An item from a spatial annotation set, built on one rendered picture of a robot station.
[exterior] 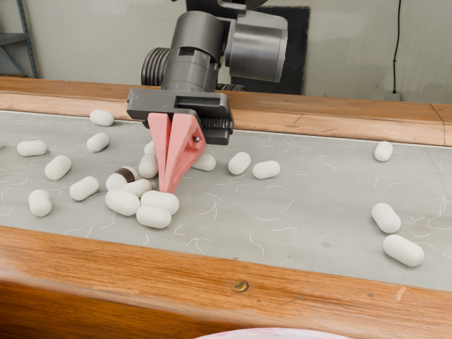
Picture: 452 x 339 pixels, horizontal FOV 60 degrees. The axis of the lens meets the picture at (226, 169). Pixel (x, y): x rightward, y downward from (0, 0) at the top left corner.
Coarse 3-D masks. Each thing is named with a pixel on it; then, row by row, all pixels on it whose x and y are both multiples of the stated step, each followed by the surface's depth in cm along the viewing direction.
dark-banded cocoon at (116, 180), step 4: (128, 168) 41; (132, 168) 41; (132, 172) 41; (136, 172) 42; (112, 176) 40; (116, 176) 40; (120, 176) 40; (136, 176) 41; (108, 180) 40; (112, 180) 39; (116, 180) 39; (120, 180) 39; (124, 180) 40; (136, 180) 42; (108, 184) 39; (112, 184) 39; (116, 184) 39; (120, 184) 39; (124, 184) 40; (108, 188) 40; (112, 188) 39
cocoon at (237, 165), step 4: (240, 152) 45; (244, 152) 45; (236, 156) 44; (240, 156) 44; (244, 156) 44; (248, 156) 45; (232, 160) 44; (236, 160) 43; (240, 160) 44; (244, 160) 44; (248, 160) 45; (228, 164) 44; (232, 164) 43; (236, 164) 43; (240, 164) 43; (244, 164) 44; (248, 164) 45; (232, 168) 43; (236, 168) 43; (240, 168) 43; (244, 168) 44; (232, 172) 44; (236, 172) 44; (240, 172) 44
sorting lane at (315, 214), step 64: (0, 128) 57; (64, 128) 57; (128, 128) 57; (0, 192) 41; (64, 192) 41; (192, 192) 41; (256, 192) 41; (320, 192) 41; (384, 192) 41; (448, 192) 41; (256, 256) 32; (320, 256) 32; (384, 256) 32; (448, 256) 32
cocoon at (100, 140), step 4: (96, 136) 50; (100, 136) 50; (104, 136) 50; (88, 140) 49; (92, 140) 49; (96, 140) 49; (100, 140) 49; (104, 140) 50; (108, 140) 51; (88, 144) 49; (92, 144) 49; (96, 144) 49; (100, 144) 49; (104, 144) 50; (88, 148) 49; (92, 148) 49; (96, 148) 49; (100, 148) 49
